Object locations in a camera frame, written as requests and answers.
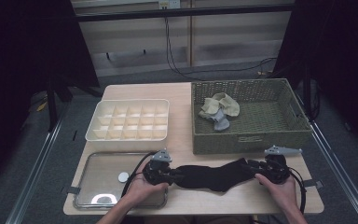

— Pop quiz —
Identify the person's left hand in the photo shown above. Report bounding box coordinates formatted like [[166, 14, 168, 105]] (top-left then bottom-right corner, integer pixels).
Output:
[[124, 169, 170, 208]]

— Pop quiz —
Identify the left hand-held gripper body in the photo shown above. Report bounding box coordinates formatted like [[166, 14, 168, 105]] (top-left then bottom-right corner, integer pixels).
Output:
[[142, 148, 177, 187]]

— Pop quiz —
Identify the right hand-held gripper cable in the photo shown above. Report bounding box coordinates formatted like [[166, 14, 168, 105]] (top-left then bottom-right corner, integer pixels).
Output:
[[288, 169, 308, 215]]

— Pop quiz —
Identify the grey tape piece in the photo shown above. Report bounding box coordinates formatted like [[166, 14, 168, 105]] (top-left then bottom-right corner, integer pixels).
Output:
[[62, 186, 81, 196], [303, 179, 324, 189]]

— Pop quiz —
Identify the wall socket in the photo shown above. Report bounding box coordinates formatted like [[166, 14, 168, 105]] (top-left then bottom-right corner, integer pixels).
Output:
[[158, 0, 182, 9]]

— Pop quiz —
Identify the metal floor rail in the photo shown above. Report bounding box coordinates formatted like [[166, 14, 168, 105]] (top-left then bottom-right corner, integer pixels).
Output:
[[295, 92, 358, 224], [5, 119, 65, 224]]

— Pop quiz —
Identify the clear plastic lid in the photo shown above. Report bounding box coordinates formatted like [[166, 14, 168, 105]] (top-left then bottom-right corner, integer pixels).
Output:
[[73, 150, 170, 210]]

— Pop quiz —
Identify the black crossbar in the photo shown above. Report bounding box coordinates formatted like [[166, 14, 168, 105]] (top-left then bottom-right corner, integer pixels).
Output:
[[74, 4, 295, 22]]

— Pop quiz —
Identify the dark curtain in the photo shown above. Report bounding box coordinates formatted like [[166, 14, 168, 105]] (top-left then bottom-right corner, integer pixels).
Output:
[[271, 0, 358, 158], [0, 0, 101, 195]]

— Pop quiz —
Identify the hand-held gripper cable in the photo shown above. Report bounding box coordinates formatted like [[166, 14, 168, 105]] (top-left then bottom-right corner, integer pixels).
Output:
[[120, 150, 157, 199], [288, 169, 308, 215]]

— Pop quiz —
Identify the left hand-held gripper cable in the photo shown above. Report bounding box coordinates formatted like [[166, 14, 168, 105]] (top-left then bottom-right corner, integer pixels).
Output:
[[120, 150, 157, 199]]

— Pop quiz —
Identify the black metal stand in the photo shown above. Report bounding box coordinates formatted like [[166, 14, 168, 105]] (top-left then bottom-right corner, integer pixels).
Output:
[[301, 66, 313, 121], [45, 71, 76, 133]]

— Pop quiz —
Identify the black power cable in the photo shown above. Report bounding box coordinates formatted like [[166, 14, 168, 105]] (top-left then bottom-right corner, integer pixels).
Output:
[[164, 17, 205, 82], [180, 56, 278, 77]]

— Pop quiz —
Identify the beige sock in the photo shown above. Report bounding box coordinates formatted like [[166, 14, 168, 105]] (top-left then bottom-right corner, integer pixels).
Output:
[[213, 91, 241, 118], [199, 97, 222, 119]]

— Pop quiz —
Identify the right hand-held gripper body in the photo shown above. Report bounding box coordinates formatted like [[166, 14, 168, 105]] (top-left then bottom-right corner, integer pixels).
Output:
[[255, 145, 303, 185]]

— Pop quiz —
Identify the cream divided storage box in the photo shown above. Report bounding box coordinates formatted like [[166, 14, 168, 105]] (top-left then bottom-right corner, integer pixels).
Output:
[[84, 98, 171, 153]]

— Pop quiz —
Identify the green woven basket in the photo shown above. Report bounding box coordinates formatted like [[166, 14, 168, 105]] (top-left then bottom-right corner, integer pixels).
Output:
[[190, 77, 313, 156]]

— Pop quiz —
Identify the person's right hand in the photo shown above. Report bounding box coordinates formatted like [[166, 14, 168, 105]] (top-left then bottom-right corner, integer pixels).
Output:
[[255, 173, 299, 213]]

